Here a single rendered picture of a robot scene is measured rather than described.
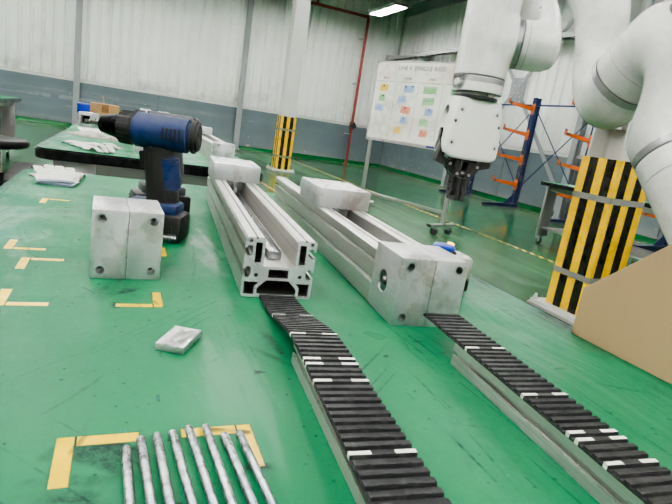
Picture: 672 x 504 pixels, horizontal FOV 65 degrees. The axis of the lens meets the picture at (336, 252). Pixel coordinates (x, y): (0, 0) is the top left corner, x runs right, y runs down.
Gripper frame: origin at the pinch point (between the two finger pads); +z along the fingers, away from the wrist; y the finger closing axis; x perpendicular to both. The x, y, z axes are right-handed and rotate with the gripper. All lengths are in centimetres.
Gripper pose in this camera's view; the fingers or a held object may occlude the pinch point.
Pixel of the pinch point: (456, 188)
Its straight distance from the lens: 94.2
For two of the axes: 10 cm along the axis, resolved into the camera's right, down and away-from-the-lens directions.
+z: -1.5, 9.6, 2.3
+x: -2.9, -2.6, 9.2
